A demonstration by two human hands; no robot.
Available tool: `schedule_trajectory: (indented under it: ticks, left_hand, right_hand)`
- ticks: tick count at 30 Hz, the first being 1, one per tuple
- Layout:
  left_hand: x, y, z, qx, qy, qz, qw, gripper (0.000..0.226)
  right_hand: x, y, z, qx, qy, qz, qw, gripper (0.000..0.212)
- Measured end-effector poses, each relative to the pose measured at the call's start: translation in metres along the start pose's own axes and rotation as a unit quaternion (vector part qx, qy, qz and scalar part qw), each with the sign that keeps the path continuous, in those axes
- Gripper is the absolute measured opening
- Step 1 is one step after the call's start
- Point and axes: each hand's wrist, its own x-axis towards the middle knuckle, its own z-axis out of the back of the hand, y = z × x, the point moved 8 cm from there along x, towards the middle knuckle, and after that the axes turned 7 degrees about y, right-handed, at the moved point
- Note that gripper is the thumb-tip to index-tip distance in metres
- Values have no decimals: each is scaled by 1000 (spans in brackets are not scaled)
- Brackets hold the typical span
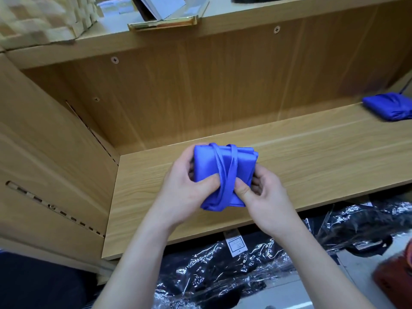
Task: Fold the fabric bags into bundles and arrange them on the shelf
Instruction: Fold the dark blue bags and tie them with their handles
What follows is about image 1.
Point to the person's left hand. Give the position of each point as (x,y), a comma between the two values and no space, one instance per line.
(183,193)

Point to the person's right hand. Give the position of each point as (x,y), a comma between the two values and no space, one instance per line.
(270,202)

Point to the blue non-woven bag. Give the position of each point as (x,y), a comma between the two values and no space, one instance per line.
(389,107)
(212,161)

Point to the wooden shelf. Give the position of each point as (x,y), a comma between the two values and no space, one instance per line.
(289,80)

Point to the red shopping basket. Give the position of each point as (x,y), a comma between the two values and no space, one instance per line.
(396,276)

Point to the person's right forearm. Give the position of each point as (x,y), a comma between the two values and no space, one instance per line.
(322,273)

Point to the person's left forearm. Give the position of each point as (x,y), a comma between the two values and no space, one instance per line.
(132,273)

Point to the beige woven basket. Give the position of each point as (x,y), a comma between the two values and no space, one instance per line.
(38,19)

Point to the white paper tag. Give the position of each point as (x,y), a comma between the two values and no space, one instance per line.
(235,243)

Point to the black wrapped bag with tag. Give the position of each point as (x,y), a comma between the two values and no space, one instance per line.
(206,276)

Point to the black plastic-wrapped bag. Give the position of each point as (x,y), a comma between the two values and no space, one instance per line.
(367,225)

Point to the gold stand with white card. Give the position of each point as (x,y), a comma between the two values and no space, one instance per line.
(167,16)

